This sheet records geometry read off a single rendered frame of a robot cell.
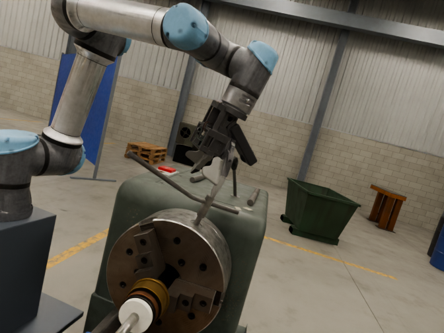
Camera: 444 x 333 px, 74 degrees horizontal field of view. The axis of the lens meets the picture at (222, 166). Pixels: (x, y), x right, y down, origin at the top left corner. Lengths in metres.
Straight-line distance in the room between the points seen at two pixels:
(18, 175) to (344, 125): 10.48
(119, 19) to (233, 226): 0.60
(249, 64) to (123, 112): 11.53
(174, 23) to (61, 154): 0.58
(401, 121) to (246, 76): 10.94
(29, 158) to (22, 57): 14.13
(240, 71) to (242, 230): 0.45
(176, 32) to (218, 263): 0.52
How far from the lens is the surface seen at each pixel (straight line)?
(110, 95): 5.59
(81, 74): 0.97
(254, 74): 0.66
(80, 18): 0.82
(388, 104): 11.42
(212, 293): 0.76
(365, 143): 11.09
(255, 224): 0.89
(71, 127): 1.00
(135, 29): 0.69
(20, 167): 0.95
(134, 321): 0.66
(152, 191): 0.94
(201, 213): 0.75
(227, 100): 0.67
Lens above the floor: 1.49
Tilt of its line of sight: 7 degrees down
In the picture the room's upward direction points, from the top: 15 degrees clockwise
